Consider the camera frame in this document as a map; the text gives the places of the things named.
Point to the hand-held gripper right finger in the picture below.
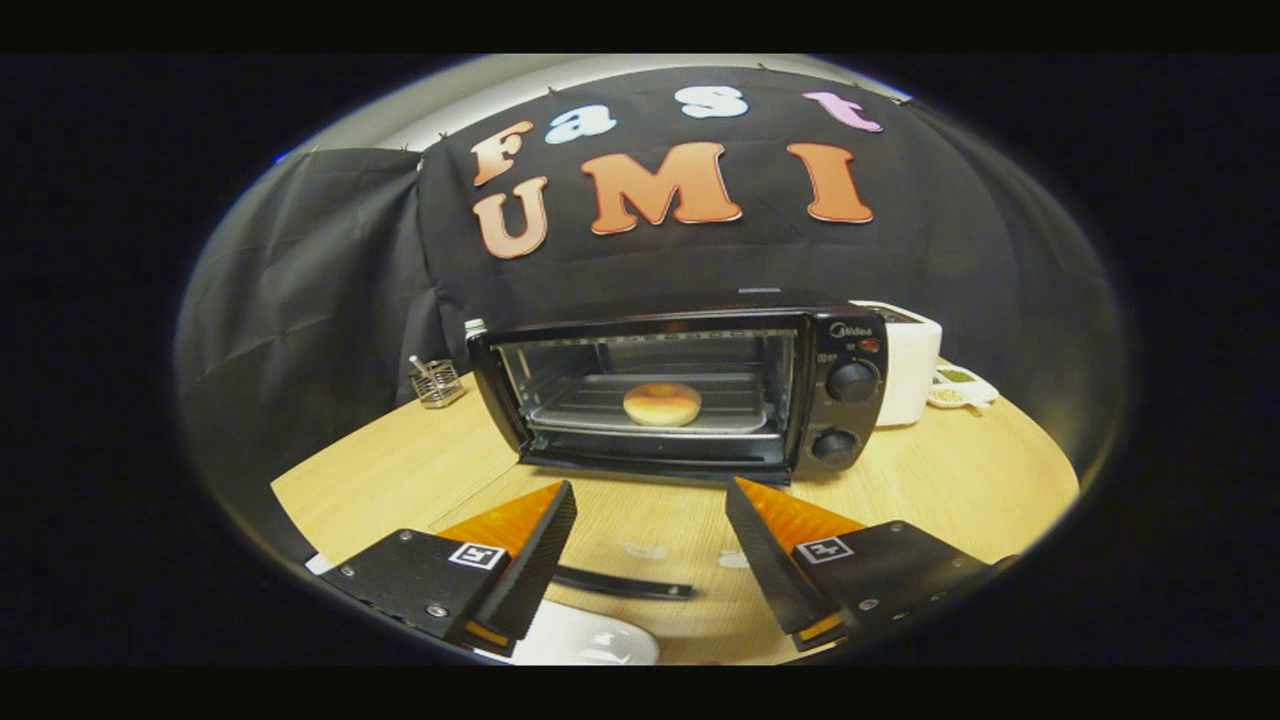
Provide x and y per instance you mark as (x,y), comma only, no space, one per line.
(778,560)

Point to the white bread toaster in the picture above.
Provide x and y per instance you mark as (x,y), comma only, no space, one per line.
(915,370)

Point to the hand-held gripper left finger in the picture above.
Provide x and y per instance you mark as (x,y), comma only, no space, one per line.
(530,570)

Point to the white bottle green label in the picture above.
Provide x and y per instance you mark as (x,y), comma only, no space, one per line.
(475,328)

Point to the brown bagel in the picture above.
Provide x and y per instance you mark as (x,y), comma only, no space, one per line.
(662,405)

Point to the white square plate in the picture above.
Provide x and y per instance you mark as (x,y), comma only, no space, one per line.
(590,640)

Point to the black toaster oven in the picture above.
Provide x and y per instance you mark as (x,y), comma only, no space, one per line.
(850,345)

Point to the black backdrop cloth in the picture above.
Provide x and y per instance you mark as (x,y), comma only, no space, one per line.
(320,280)

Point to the small white snack dish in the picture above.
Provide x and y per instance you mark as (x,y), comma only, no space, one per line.
(962,388)

